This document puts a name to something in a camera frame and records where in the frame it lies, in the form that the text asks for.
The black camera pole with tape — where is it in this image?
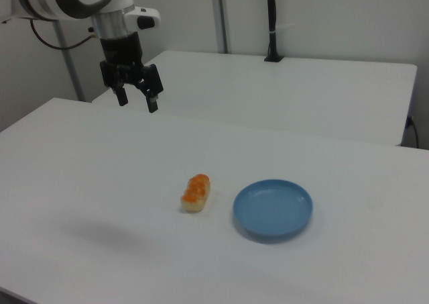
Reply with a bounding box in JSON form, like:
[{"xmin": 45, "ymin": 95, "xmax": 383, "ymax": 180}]
[{"xmin": 263, "ymin": 0, "xmax": 286, "ymax": 63}]

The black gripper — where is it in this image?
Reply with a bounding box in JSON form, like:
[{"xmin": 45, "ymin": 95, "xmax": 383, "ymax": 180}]
[{"xmin": 99, "ymin": 32, "xmax": 166, "ymax": 114}]

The bread with orange topping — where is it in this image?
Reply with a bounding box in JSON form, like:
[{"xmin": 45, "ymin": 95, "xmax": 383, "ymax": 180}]
[{"xmin": 180, "ymin": 173, "xmax": 212, "ymax": 214}]

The grey metal frame post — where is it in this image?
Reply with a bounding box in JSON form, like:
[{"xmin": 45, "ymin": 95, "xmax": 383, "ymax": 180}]
[
  {"xmin": 210, "ymin": 0, "xmax": 233, "ymax": 54},
  {"xmin": 52, "ymin": 21, "xmax": 85, "ymax": 102}
]

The blue round plate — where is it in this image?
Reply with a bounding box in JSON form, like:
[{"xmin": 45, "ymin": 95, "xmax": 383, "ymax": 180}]
[{"xmin": 233, "ymin": 179, "xmax": 314, "ymax": 245}]

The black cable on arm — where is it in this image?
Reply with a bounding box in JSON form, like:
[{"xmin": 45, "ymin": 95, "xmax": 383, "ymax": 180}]
[{"xmin": 29, "ymin": 17, "xmax": 102, "ymax": 51}]

